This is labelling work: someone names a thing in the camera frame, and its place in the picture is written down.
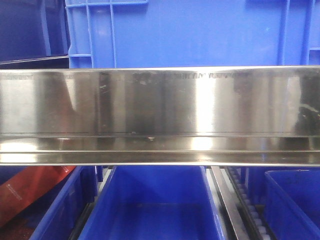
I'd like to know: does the blue centre lower bin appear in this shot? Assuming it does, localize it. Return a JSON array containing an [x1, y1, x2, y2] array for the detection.
[[79, 165, 225, 240]]

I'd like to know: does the blue bin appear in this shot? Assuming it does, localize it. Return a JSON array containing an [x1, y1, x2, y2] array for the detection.
[[79, 165, 225, 240], [0, 166, 98, 240], [246, 166, 320, 240]]

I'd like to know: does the stainless steel shelf beam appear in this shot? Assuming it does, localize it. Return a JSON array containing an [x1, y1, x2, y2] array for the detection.
[[0, 65, 320, 167]]

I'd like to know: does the blue left lower bin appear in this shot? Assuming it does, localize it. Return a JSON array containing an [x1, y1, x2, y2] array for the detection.
[[0, 166, 98, 240]]

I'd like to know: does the blue right lower bin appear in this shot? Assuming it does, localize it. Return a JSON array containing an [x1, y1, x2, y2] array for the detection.
[[246, 166, 320, 240]]

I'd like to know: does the large blue upper crate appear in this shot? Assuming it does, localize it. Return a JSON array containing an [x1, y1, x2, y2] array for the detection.
[[65, 0, 320, 68]]

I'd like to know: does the white roller track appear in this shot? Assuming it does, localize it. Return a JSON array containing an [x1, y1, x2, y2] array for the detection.
[[225, 166, 275, 240]]

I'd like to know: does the red package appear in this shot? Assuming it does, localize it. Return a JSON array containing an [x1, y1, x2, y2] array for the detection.
[[0, 165, 75, 226]]

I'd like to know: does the dark blue upper-left crate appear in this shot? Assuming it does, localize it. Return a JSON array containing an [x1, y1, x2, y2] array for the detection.
[[0, 0, 70, 62]]

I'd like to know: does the steel divider rail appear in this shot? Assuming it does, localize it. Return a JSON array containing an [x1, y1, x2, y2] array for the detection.
[[211, 166, 250, 240]]

